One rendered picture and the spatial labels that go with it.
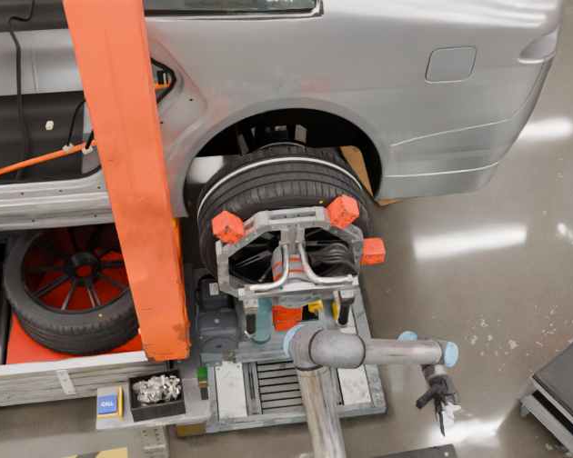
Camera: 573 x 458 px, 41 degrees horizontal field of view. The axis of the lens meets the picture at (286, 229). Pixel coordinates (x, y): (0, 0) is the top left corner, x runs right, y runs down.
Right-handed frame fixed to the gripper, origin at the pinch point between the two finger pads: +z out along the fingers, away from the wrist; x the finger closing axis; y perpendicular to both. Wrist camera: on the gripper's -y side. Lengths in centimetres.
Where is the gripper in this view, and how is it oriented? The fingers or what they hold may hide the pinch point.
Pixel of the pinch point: (447, 429)
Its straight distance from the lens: 296.5
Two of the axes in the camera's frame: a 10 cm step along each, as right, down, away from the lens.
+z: 1.6, 7.6, -6.3
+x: -0.5, 6.4, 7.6
